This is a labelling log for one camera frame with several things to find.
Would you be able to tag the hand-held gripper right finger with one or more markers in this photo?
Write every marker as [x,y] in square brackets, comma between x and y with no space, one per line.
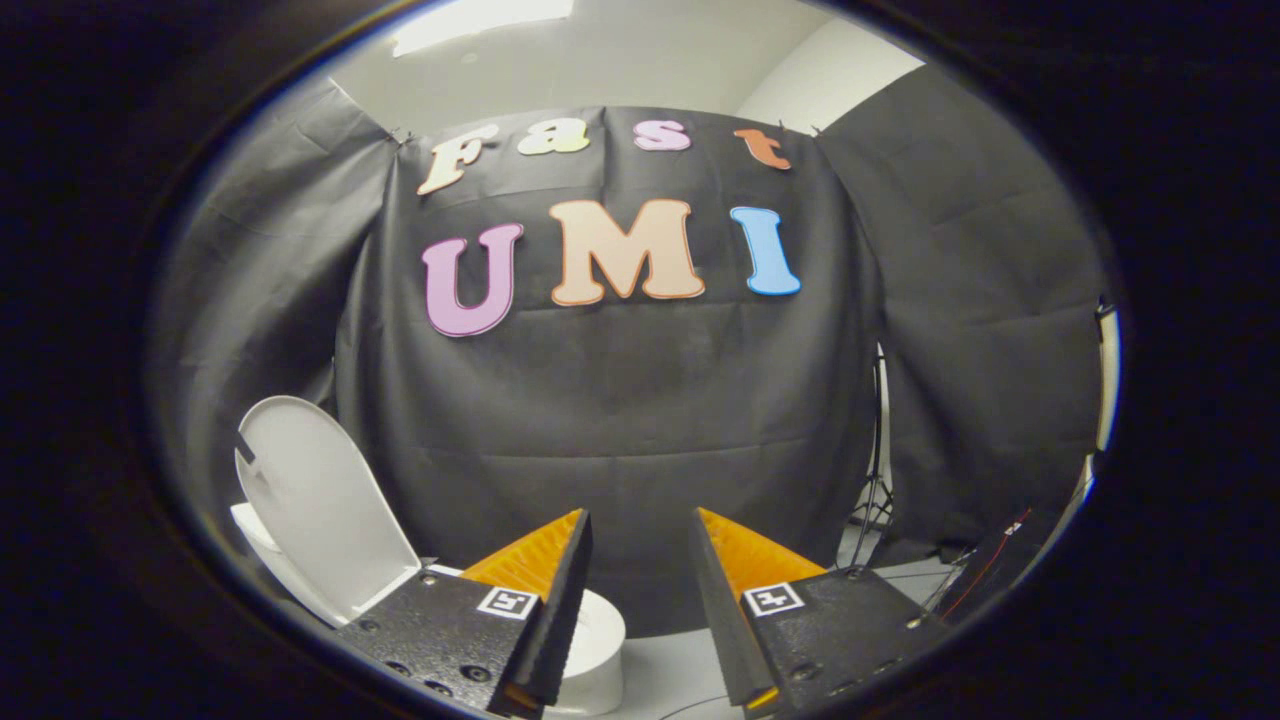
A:
[715,610]

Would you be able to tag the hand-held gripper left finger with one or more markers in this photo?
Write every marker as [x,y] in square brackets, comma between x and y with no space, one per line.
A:
[560,610]

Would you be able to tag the white ceramic toilet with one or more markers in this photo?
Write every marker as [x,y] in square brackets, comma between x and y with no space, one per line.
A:
[598,650]

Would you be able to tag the black tripod stand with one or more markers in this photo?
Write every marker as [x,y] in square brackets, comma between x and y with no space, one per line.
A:
[876,480]

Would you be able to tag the black backdrop cloth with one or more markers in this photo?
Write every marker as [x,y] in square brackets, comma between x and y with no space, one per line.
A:
[640,400]

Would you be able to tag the black case with red line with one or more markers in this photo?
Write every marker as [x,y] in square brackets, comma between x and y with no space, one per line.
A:
[1000,565]

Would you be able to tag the ceiling light panel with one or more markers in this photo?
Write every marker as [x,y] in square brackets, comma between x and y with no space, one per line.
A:
[480,15]

